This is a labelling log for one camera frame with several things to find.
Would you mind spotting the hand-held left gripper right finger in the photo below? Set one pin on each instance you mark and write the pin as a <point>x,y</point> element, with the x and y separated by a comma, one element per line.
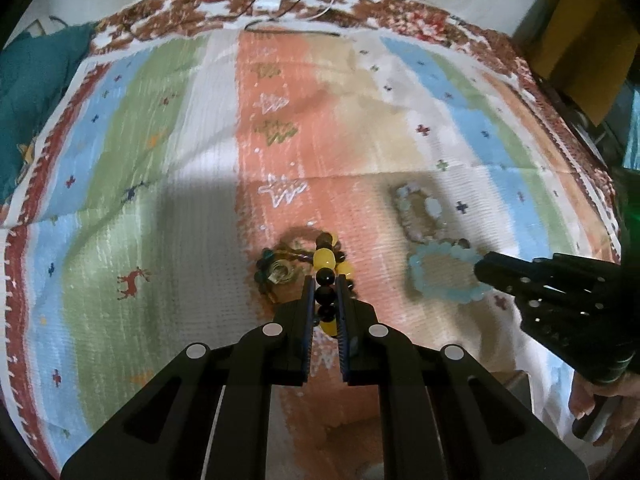
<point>344,320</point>

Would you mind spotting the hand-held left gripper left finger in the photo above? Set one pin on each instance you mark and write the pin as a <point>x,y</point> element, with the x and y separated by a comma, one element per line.
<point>306,320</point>

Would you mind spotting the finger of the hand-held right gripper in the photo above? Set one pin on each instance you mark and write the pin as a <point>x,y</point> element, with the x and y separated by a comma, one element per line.
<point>565,320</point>
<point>510,272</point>

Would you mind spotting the person's right hand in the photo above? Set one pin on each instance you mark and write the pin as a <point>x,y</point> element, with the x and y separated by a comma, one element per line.
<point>582,395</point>

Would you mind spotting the striped patterned blanket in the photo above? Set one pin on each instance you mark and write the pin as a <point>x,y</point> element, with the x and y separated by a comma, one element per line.
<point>200,160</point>

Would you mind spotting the cardboard box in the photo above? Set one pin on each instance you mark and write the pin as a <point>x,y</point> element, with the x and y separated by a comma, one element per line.
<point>580,40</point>

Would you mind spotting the white paper tag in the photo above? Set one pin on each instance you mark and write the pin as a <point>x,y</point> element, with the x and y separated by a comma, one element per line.
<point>270,2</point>

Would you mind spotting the teal cushion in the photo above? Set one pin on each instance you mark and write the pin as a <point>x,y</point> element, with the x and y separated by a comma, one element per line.
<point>30,90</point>

